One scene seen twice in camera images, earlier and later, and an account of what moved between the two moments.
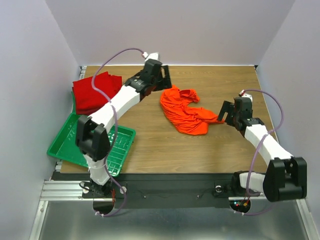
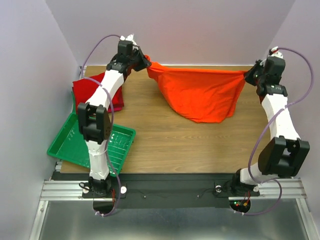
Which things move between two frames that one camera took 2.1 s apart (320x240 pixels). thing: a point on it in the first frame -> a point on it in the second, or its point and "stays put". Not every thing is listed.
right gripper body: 228,113 -> 252,75
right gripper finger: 227,107 -> 252,76
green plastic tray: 65,149 stays put
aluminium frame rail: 57,191 stays put
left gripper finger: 162,82 -> 139,61
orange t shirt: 192,120 -> 210,96
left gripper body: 153,83 -> 130,61
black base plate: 195,190 stays put
